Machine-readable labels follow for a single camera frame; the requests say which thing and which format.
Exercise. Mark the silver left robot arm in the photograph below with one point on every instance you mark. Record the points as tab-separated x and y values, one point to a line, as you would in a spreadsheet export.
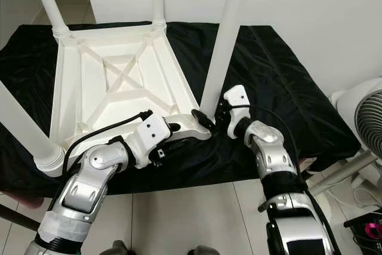
89	186

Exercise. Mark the pink table top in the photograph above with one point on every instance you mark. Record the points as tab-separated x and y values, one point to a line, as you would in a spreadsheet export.
17	199

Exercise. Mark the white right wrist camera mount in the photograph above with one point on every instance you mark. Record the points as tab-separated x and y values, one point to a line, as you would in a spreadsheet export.
237	97

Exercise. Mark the black cloth table cover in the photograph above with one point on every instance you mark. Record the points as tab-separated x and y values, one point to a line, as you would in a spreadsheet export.
298	88

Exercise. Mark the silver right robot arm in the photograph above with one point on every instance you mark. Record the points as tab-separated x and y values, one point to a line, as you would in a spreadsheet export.
271	144

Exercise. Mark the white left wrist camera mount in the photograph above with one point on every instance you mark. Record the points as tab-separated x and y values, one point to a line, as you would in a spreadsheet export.
152	132

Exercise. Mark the grey right robot foot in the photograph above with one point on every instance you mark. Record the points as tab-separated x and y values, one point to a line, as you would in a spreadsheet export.
200	251

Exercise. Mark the grey robot foot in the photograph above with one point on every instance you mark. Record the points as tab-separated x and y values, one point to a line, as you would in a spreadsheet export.
200	251
118	250

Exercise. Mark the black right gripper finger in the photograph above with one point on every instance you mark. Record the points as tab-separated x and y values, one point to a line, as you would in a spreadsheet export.
202	117

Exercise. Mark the grey left robot foot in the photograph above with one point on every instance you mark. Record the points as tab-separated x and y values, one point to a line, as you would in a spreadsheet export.
118	250

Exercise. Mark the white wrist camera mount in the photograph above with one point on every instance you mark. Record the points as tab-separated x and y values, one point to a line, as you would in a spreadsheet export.
152	132
237	97

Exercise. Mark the white pedestal fan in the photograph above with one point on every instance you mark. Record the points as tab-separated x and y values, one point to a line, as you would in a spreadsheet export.
343	103

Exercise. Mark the white plastic table top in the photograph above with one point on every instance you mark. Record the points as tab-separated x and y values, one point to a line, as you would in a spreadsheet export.
95	106

